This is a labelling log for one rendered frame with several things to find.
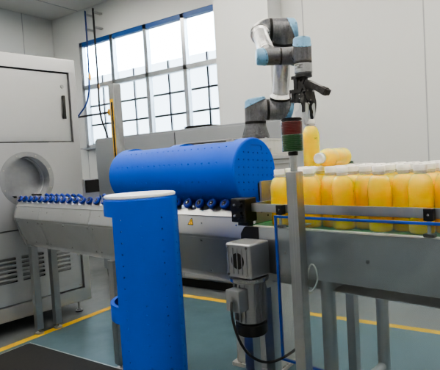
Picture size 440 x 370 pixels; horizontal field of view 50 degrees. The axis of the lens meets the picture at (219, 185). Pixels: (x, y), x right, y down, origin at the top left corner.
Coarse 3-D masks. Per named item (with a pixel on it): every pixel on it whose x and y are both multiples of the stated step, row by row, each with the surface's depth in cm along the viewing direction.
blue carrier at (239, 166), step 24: (216, 144) 203; (240, 144) 192; (264, 144) 203; (120, 168) 240; (144, 168) 227; (168, 168) 215; (192, 168) 204; (216, 168) 194; (240, 168) 191; (264, 168) 203; (120, 192) 245; (192, 192) 208; (216, 192) 198; (240, 192) 191
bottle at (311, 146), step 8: (304, 128) 197; (312, 128) 195; (304, 136) 196; (312, 136) 194; (304, 144) 196; (312, 144) 194; (304, 152) 197; (312, 152) 195; (304, 160) 197; (312, 160) 195
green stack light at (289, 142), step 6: (282, 138) 141; (288, 138) 139; (294, 138) 138; (300, 138) 139; (282, 144) 141; (288, 144) 139; (294, 144) 138; (300, 144) 139; (282, 150) 141; (288, 150) 139; (294, 150) 138; (300, 150) 141
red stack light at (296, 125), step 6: (294, 120) 138; (300, 120) 139; (282, 126) 140; (288, 126) 138; (294, 126) 138; (300, 126) 139; (282, 132) 140; (288, 132) 139; (294, 132) 138; (300, 132) 139
